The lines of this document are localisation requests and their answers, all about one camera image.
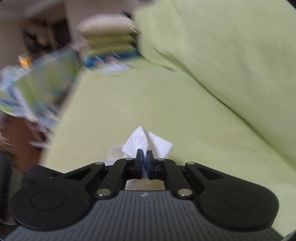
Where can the white paper towel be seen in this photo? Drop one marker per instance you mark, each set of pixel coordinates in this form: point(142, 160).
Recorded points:
point(146, 140)

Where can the light green bed sheet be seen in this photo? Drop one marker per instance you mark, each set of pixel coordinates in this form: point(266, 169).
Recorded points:
point(102, 110)

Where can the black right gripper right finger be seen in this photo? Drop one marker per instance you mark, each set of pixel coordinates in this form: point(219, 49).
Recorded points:
point(224, 200)

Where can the blue patterned package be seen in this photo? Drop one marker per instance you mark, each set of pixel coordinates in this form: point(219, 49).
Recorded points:
point(110, 63)

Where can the white folded towel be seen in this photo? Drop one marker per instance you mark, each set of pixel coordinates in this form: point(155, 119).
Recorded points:
point(103, 24)

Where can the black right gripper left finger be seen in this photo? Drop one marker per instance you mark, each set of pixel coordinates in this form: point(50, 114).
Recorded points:
point(54, 200)

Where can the light green pillow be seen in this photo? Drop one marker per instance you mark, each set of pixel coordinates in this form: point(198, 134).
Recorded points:
point(242, 52)

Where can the green white plastic bag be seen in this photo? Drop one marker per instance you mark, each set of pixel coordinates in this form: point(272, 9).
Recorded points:
point(34, 94)

